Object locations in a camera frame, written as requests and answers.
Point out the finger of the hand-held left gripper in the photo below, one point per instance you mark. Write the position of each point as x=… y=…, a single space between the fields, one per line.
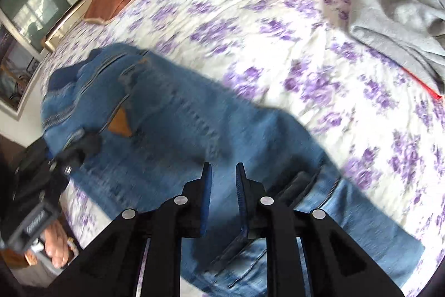
x=81 y=147

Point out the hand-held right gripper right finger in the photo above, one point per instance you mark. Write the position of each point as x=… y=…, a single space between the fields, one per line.
x=241 y=199

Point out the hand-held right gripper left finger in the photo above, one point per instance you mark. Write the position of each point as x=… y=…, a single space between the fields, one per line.
x=207 y=199

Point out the blue denim jeans pants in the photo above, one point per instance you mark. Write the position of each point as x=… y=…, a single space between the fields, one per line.
x=215 y=130

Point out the person's left hand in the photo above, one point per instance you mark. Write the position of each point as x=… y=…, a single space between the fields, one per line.
x=57 y=244

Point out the framed glass pane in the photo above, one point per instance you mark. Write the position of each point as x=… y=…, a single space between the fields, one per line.
x=34 y=4

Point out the purple floral bed sheet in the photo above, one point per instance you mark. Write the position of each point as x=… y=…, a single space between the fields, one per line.
x=264 y=39

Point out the red cloth item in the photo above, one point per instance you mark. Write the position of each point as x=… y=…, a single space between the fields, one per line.
x=429 y=88

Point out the grey garment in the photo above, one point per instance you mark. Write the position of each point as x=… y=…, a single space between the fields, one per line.
x=399 y=15

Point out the gold metal frame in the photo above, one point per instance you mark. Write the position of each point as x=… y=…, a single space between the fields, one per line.
x=69 y=18

